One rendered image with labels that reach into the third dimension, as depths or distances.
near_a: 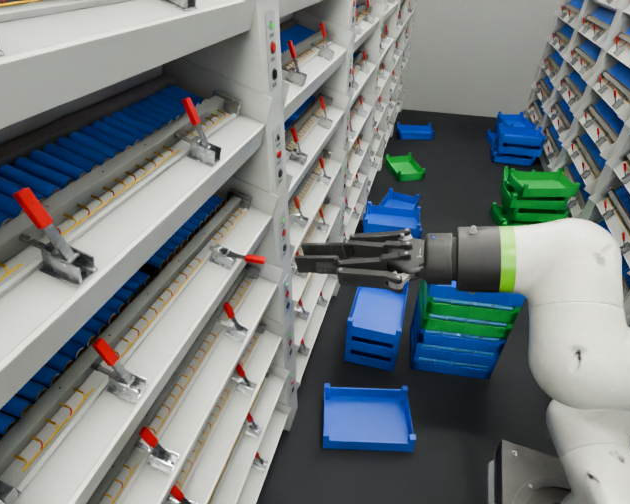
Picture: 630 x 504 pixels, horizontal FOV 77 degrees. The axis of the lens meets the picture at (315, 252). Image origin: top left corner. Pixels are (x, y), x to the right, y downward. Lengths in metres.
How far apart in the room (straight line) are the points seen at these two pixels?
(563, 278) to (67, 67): 0.55
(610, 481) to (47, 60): 1.00
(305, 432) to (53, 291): 1.19
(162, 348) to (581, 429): 0.81
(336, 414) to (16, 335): 1.26
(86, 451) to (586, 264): 0.61
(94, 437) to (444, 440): 1.22
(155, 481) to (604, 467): 0.78
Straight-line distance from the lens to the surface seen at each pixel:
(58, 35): 0.42
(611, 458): 0.99
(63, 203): 0.49
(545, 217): 2.64
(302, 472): 1.46
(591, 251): 0.57
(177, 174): 0.58
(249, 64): 0.75
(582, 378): 0.53
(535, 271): 0.57
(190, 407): 0.77
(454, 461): 1.54
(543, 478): 1.20
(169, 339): 0.62
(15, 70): 0.37
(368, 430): 1.53
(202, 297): 0.67
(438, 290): 1.39
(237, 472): 1.14
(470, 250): 0.56
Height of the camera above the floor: 1.34
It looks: 38 degrees down
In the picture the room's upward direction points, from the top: straight up
